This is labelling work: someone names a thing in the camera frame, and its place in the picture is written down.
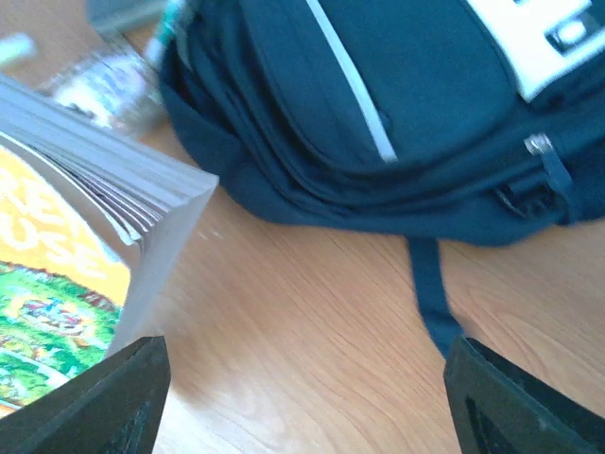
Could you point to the navy blue student backpack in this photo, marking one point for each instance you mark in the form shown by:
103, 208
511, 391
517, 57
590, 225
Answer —
474, 121

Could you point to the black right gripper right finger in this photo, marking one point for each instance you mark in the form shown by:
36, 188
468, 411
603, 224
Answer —
498, 407

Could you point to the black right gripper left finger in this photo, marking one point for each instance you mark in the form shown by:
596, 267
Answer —
114, 407

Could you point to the purple capped white marker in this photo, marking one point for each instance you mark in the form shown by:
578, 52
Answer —
16, 48

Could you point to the green capped white marker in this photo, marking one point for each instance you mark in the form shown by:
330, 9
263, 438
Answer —
165, 31

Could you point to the orange treehouse paperback book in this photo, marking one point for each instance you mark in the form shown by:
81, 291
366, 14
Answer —
92, 224

